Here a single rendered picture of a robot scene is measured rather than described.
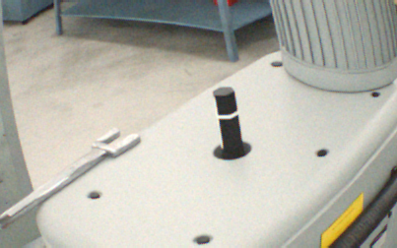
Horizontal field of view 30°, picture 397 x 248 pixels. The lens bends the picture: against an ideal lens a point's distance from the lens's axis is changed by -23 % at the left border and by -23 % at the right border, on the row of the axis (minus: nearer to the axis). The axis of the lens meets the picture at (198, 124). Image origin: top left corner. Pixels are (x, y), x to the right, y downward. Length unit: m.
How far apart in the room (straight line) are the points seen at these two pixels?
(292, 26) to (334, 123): 0.14
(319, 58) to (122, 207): 0.29
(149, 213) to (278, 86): 0.27
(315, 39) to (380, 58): 0.10
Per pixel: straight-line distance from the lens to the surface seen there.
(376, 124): 0.90
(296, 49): 0.99
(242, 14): 6.20
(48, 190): 0.85
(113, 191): 0.84
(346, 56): 0.95
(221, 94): 0.85
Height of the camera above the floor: 2.31
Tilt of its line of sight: 26 degrees down
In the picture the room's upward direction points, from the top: 10 degrees counter-clockwise
